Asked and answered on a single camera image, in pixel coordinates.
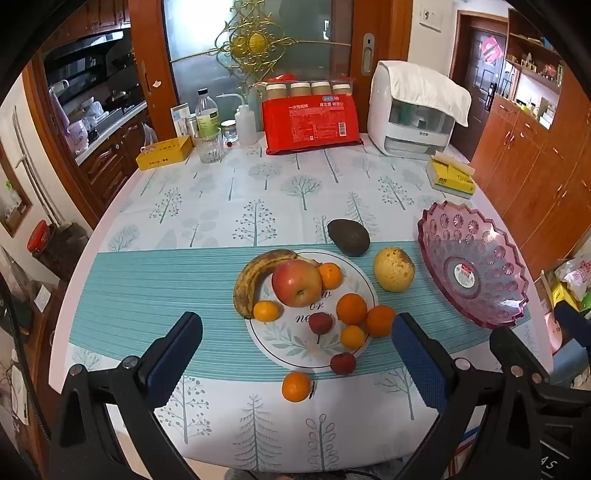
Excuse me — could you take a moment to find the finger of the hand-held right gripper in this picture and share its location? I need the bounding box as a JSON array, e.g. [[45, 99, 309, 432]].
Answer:
[[489, 325, 550, 384], [554, 302, 591, 358]]

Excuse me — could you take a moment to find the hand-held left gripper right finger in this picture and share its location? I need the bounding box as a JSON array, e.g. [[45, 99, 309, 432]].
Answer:
[[392, 311, 543, 480]]

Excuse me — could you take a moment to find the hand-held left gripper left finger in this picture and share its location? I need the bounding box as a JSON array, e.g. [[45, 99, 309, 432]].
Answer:
[[48, 311, 204, 480]]

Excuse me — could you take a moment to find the large orange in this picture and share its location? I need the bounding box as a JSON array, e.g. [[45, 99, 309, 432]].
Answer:
[[336, 293, 369, 325], [366, 305, 397, 337]]

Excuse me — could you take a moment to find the yellow pear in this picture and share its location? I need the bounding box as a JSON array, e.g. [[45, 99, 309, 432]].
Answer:
[[373, 247, 416, 294]]

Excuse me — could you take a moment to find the spotted yellow banana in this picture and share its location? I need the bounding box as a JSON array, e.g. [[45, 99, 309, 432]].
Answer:
[[233, 249, 319, 320]]

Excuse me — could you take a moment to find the small orange mandarin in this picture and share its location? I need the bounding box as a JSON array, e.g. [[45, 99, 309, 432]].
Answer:
[[341, 325, 366, 350], [318, 262, 345, 290], [281, 371, 313, 404], [253, 300, 282, 322]]

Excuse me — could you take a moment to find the white round leaf-print plate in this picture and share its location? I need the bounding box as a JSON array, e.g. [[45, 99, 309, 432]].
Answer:
[[245, 249, 379, 370]]

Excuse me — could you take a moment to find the pink plastic bowl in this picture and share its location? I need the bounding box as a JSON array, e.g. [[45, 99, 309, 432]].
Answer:
[[417, 200, 532, 330]]

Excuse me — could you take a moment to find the red apple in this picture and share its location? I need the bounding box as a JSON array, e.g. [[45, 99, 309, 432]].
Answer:
[[271, 260, 323, 308]]

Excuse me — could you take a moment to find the dark avocado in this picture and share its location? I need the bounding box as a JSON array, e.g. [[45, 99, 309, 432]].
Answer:
[[327, 219, 371, 257]]

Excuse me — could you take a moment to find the white plastic bag red print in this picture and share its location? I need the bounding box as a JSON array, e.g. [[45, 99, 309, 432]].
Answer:
[[554, 256, 591, 301]]

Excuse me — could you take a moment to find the brown wooden cabinet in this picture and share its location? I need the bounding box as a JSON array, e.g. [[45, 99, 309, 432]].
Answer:
[[471, 60, 591, 278]]

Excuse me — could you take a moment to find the tree-print tablecloth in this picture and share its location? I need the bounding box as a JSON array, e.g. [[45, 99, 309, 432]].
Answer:
[[51, 131, 555, 474]]

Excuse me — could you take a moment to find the yellow tissue pack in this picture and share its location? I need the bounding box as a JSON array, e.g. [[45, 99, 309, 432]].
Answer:
[[426, 154, 477, 199]]

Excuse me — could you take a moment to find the red-lidded dark jar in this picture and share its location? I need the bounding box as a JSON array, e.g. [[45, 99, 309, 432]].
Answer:
[[28, 220, 93, 278]]

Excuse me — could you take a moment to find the yellow cardboard box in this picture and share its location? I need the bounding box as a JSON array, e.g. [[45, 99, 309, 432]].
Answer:
[[135, 135, 194, 171]]

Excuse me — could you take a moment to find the clear drinking glass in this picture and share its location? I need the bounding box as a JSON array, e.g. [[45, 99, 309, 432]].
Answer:
[[194, 127, 223, 164]]

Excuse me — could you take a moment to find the white countertop appliance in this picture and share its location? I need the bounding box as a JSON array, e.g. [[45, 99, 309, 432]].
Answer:
[[367, 60, 472, 161]]

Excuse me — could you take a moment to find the white and blue box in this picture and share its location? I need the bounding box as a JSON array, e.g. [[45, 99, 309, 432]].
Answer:
[[170, 104, 191, 138]]

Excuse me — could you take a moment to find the clear bottle green label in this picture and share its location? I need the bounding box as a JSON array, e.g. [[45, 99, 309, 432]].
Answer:
[[195, 88, 221, 139]]

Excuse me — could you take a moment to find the white wash bottle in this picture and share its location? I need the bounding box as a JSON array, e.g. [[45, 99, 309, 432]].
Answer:
[[215, 92, 258, 145]]

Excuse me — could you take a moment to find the dark brown entry door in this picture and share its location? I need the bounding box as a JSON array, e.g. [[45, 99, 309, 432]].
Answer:
[[450, 11, 509, 162]]

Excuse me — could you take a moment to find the red plastic packet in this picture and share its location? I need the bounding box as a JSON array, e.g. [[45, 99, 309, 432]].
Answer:
[[261, 95, 363, 156]]

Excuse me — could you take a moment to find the white cloth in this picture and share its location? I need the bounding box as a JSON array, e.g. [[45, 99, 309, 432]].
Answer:
[[383, 61, 472, 127]]

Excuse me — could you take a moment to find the red door decoration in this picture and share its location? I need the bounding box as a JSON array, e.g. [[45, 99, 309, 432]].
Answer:
[[480, 37, 503, 63]]

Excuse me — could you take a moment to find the frosted glass sliding door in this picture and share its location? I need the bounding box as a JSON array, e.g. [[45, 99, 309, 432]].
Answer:
[[161, 0, 356, 134]]

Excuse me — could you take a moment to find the gold door ornament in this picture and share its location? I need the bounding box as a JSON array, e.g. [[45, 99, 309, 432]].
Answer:
[[205, 0, 352, 70]]

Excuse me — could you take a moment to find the silver door handle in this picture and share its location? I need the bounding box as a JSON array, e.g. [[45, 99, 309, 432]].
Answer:
[[360, 32, 376, 75]]

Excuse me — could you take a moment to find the white light switch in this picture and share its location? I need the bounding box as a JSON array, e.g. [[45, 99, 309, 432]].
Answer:
[[418, 4, 445, 32]]

